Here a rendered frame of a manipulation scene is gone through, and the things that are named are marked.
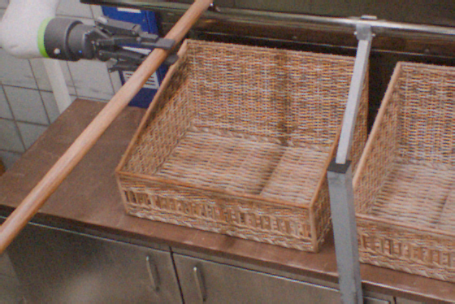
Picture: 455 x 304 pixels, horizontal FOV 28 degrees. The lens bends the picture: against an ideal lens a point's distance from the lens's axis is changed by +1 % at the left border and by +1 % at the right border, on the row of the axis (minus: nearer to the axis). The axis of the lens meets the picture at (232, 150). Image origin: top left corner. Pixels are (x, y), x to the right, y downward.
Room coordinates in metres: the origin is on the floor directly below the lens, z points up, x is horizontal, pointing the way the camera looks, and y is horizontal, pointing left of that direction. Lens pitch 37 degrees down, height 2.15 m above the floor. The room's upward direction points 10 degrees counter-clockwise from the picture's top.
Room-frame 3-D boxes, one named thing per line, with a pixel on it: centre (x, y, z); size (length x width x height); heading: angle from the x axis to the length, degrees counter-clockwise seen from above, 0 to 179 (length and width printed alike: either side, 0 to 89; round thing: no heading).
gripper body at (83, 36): (1.73, 0.25, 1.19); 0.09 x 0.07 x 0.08; 60
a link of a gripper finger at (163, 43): (1.65, 0.11, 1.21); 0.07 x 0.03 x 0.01; 60
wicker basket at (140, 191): (1.94, -0.04, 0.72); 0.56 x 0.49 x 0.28; 60
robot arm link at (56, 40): (1.77, 0.31, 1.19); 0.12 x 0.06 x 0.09; 150
